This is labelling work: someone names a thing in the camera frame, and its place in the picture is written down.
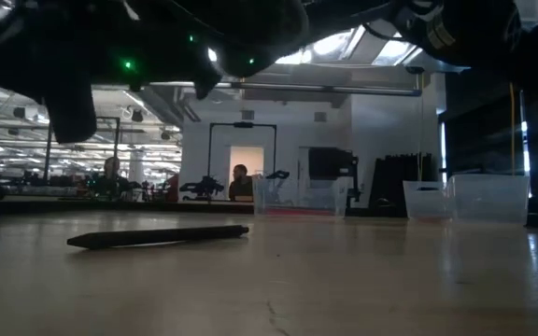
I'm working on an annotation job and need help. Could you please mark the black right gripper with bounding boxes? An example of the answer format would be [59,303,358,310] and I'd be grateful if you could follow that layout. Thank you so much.
[0,0,226,145]

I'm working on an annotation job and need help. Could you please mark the black pen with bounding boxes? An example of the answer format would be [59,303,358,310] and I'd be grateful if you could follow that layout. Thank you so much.
[65,224,250,251]

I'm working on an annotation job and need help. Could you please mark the clear plastic bin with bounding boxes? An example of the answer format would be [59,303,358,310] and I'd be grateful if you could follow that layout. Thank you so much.
[251,175,350,218]
[402,174,531,224]

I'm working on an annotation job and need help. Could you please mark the background robot station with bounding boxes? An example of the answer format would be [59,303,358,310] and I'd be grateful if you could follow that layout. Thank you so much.
[6,167,92,197]

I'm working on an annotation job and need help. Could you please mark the person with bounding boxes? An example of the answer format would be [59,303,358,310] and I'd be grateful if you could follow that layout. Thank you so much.
[228,163,255,203]
[92,156,133,198]

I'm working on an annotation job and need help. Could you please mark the small black robot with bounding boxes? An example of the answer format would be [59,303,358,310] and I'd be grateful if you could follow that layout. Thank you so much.
[178,175,226,203]

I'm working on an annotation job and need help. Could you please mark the black machine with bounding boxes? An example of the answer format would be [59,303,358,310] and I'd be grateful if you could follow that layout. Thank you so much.
[307,147,361,211]

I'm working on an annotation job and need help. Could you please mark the metal ceiling pipe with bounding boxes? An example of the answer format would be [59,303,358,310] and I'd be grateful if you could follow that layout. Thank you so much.
[229,79,423,98]

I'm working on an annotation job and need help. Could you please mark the black panels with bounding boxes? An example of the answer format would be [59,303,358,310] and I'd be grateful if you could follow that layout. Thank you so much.
[370,152,440,211]

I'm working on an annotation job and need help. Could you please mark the black aluminium table frame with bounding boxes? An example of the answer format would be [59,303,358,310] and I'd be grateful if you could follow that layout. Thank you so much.
[0,199,538,230]

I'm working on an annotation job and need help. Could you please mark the black portal frame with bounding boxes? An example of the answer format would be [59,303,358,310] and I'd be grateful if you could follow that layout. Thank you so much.
[207,121,278,179]

